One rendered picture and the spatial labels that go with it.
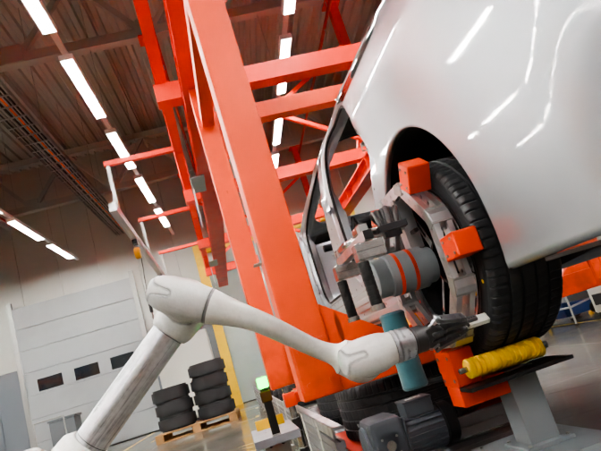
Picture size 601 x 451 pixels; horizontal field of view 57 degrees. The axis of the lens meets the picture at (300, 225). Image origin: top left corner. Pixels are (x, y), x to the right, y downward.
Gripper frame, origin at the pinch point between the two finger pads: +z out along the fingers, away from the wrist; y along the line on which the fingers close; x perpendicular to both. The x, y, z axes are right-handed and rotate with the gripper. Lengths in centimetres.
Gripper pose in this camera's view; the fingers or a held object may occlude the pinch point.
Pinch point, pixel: (476, 320)
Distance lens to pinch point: 167.4
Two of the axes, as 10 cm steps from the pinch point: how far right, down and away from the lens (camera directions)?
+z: 9.5, -2.5, 1.8
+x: -2.9, -4.7, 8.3
